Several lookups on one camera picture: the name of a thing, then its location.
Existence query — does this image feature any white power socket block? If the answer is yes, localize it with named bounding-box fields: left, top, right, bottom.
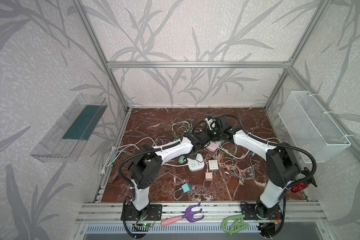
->
left=187, top=154, right=205, bottom=172

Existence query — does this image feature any white charger plug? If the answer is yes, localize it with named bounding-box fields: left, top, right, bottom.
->
left=208, top=159, right=219, bottom=171

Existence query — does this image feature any green charger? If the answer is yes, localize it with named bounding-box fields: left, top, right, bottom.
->
left=178, top=156, right=188, bottom=165

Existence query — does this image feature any pink charger plug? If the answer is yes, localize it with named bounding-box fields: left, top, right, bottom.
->
left=205, top=172, right=213, bottom=182

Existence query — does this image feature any teal charger plug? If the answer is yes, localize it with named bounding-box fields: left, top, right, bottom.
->
left=181, top=183, right=192, bottom=193

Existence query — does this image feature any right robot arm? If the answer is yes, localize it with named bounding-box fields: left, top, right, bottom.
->
left=205, top=115, right=317, bottom=219

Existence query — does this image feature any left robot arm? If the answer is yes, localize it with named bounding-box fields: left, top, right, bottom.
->
left=118, top=131, right=210, bottom=212

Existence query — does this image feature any pink power socket block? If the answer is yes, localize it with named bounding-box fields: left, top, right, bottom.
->
left=206, top=142, right=220, bottom=153

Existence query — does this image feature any purple pink hand rake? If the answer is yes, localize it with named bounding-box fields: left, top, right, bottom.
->
left=161, top=202, right=205, bottom=227

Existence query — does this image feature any green plastic clip tool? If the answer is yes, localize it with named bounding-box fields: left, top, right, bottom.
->
left=221, top=214, right=250, bottom=236

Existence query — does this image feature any red spray bottle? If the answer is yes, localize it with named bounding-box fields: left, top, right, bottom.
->
left=290, top=167, right=318, bottom=193

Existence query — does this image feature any green charging cable bundle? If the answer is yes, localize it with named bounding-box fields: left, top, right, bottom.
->
left=171, top=119, right=238, bottom=157

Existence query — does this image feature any pink charging cable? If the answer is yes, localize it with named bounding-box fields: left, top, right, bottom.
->
left=215, top=149, right=245, bottom=185

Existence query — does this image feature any white wire mesh basket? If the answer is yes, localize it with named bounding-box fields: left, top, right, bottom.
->
left=279, top=91, right=351, bottom=163

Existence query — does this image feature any clear plastic wall shelf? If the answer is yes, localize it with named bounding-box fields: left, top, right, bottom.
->
left=31, top=94, right=108, bottom=163

